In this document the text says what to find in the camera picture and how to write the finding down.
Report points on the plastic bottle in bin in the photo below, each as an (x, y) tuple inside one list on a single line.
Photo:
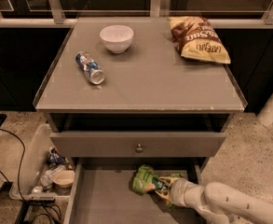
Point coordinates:
[(46, 178)]

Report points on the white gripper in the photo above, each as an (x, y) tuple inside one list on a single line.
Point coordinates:
[(180, 190)]

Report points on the blue wrapper in bin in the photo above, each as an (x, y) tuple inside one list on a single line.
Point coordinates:
[(54, 158)]

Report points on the round metal drawer knob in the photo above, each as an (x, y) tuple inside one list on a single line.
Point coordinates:
[(139, 148)]

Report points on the grey drawer cabinet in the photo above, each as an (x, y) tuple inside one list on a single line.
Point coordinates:
[(147, 88)]

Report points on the white ceramic bowl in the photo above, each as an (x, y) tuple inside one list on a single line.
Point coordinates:
[(117, 38)]

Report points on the green rice chip bag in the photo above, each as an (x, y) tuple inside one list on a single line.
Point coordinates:
[(146, 180)]

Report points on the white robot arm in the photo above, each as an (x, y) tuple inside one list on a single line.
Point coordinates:
[(216, 202)]

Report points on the metal window railing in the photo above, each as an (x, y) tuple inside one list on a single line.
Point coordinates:
[(224, 14)]

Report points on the open grey middle drawer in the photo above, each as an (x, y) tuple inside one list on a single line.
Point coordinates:
[(102, 193)]

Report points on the crushed blue soda can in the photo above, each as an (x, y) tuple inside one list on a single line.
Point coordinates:
[(91, 70)]

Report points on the closed grey top drawer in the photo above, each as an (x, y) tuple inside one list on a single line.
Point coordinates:
[(123, 144)]

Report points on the brown yellow chip bag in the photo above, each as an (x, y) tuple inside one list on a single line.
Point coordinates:
[(195, 39)]

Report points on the clear plastic storage bin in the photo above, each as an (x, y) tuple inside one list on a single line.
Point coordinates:
[(33, 166)]

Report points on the small bowl in bin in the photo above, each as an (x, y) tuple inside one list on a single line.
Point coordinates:
[(64, 179)]

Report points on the black power strip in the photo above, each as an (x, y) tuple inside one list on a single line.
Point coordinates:
[(42, 199)]

